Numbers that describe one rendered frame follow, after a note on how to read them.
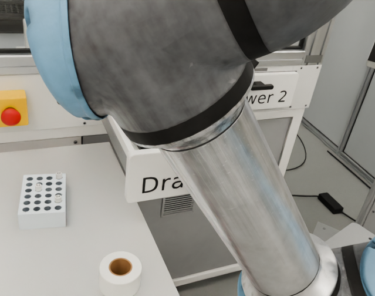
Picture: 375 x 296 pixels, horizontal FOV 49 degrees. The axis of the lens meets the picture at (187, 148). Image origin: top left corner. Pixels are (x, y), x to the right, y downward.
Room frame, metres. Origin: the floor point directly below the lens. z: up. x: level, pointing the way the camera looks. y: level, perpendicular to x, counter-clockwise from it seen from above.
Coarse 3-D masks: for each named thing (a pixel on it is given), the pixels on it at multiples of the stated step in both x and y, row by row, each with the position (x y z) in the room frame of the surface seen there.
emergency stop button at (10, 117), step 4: (4, 112) 0.75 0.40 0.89; (8, 112) 0.75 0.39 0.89; (12, 112) 0.76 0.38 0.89; (16, 112) 0.76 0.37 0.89; (4, 116) 0.75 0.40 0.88; (8, 116) 0.75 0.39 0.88; (12, 116) 0.75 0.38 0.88; (16, 116) 0.76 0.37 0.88; (20, 116) 0.77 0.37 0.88; (4, 120) 0.75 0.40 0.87; (8, 120) 0.75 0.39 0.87; (12, 120) 0.75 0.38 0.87; (16, 120) 0.76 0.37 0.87; (8, 124) 0.75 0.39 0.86; (12, 124) 0.75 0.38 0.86; (16, 124) 0.76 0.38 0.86
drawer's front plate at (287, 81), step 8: (272, 72) 1.13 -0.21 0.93; (280, 72) 1.14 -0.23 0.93; (288, 72) 1.15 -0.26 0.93; (296, 72) 1.17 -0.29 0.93; (256, 80) 1.10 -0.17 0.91; (264, 80) 1.11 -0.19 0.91; (272, 80) 1.12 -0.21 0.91; (280, 80) 1.13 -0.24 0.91; (288, 80) 1.15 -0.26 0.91; (296, 80) 1.16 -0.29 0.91; (280, 88) 1.14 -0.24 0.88; (288, 88) 1.15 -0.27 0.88; (248, 96) 1.09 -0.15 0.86; (256, 96) 1.10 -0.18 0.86; (272, 96) 1.13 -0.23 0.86; (280, 96) 1.14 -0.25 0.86; (288, 96) 1.15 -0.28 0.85; (256, 104) 1.10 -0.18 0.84; (264, 104) 1.12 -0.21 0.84; (272, 104) 1.13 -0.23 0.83; (280, 104) 1.14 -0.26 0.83; (288, 104) 1.16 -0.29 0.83
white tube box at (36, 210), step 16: (32, 176) 0.67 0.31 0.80; (48, 176) 0.68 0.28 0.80; (64, 176) 0.68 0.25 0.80; (32, 192) 0.62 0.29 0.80; (48, 192) 0.63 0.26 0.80; (64, 192) 0.63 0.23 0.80; (32, 208) 0.57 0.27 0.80; (48, 208) 0.59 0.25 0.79; (64, 208) 0.58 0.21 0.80; (32, 224) 0.56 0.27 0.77; (48, 224) 0.57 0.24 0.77; (64, 224) 0.58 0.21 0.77
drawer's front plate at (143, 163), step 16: (128, 160) 0.61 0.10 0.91; (144, 160) 0.61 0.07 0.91; (160, 160) 0.63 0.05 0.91; (128, 176) 0.60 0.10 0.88; (144, 176) 0.62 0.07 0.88; (160, 176) 0.63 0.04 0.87; (176, 176) 0.65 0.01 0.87; (128, 192) 0.60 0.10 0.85; (160, 192) 0.63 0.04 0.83; (176, 192) 0.65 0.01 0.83
